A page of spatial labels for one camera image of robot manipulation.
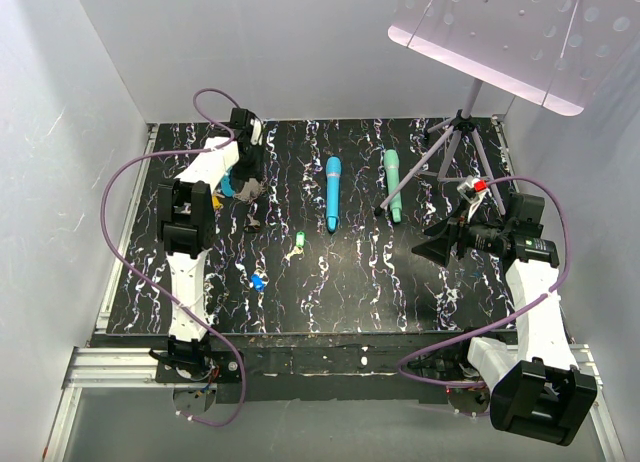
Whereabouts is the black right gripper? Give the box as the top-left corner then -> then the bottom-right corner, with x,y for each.
411,196 -> 510,267

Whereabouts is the aluminium rail frame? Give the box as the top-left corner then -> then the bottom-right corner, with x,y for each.
44,124 -> 626,462

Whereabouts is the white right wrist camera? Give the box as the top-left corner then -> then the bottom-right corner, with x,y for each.
457,176 -> 489,220

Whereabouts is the lilac music stand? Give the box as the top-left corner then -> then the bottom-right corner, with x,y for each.
376,0 -> 639,216

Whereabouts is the key with black tag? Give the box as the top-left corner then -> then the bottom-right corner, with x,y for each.
244,219 -> 261,233

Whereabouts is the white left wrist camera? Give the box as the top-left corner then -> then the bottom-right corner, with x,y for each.
250,119 -> 263,145

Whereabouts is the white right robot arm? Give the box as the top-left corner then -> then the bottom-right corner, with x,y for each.
412,194 -> 598,446

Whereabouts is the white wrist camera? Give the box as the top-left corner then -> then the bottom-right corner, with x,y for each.
250,119 -> 263,145
457,176 -> 489,220

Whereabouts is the blue toy microphone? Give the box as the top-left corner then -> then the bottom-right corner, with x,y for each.
325,156 -> 342,233

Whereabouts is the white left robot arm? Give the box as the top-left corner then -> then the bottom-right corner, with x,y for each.
151,108 -> 264,382

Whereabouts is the key with blue tag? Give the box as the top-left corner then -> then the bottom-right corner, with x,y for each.
250,271 -> 269,293

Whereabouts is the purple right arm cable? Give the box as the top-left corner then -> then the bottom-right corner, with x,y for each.
396,175 -> 572,388

